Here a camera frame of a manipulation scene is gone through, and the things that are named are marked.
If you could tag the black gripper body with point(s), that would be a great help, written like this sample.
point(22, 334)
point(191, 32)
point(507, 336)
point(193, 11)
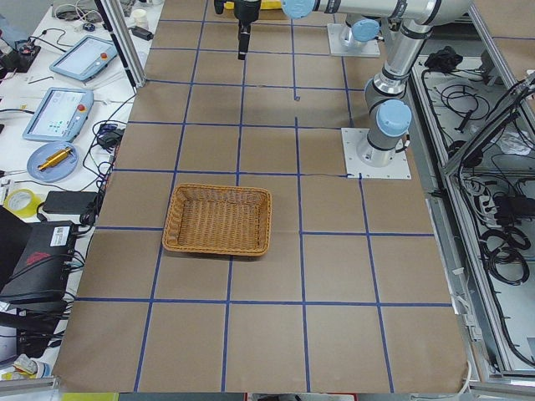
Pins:
point(245, 10)

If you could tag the brass cylinder tool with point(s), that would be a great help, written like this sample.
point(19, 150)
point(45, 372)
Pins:
point(55, 158)

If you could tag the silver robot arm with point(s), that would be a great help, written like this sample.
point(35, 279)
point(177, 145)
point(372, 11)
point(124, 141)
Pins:
point(358, 29)
point(390, 117)

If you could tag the yellow tape roll on desk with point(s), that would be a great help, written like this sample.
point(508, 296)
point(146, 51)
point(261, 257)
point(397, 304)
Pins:
point(22, 203)

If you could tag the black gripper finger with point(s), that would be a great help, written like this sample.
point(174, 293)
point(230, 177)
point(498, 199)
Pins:
point(243, 40)

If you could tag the lower teach pendant tablet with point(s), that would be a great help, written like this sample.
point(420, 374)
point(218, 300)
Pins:
point(60, 116)

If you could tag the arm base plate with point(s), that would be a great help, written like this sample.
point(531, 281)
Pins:
point(362, 161)
point(362, 50)

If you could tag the white paper cup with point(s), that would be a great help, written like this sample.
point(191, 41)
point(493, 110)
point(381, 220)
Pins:
point(140, 18)

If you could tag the black power adapter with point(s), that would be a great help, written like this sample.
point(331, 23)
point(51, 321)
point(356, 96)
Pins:
point(68, 202)

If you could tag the blue plate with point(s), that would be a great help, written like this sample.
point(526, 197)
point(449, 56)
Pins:
point(60, 171)

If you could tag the brown wicker basket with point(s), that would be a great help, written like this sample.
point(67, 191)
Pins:
point(219, 220)

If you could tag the upper teach pendant tablet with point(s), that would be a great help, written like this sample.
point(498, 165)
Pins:
point(86, 59)

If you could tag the black computer box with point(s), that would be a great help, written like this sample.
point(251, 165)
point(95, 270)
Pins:
point(33, 259)

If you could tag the teach pendant tablet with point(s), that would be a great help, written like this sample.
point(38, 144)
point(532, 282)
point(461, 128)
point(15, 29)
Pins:
point(86, 59)
point(60, 116)

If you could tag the aluminium frame post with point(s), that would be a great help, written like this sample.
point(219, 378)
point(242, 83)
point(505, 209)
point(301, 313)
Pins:
point(114, 21)

